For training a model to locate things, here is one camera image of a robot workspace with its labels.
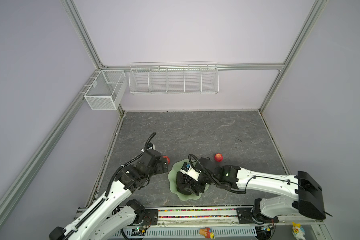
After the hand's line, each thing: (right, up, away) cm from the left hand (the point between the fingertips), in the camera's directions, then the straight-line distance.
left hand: (159, 165), depth 76 cm
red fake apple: (+3, -1, +16) cm, 17 cm away
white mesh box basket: (-41, +44, +26) cm, 66 cm away
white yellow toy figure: (+65, -28, -9) cm, 71 cm away
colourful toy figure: (+23, -29, -8) cm, 38 cm away
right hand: (+15, -8, -1) cm, 17 cm away
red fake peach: (+34, 0, +16) cm, 37 cm away
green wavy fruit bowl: (+7, -4, +7) cm, 11 cm away
